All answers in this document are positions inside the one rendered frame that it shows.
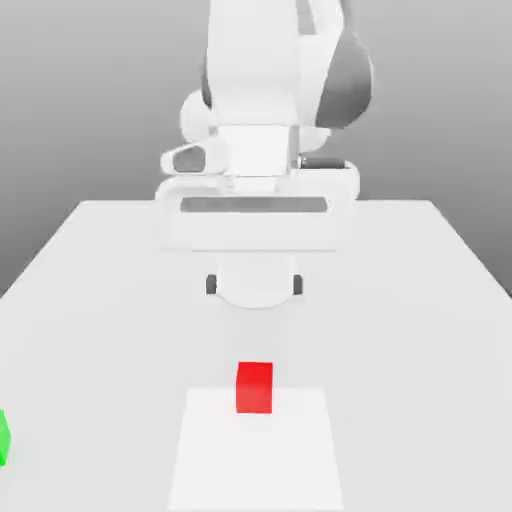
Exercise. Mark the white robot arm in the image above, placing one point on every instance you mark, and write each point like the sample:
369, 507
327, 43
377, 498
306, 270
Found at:
256, 72

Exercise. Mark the small green cube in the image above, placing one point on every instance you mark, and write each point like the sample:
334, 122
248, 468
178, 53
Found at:
3, 440

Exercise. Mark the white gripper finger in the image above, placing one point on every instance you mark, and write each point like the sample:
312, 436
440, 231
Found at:
210, 284
297, 284

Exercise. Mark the small red cube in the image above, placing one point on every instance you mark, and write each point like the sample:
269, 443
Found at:
254, 388

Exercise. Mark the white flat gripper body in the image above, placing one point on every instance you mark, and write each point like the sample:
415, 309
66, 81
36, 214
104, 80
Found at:
256, 230

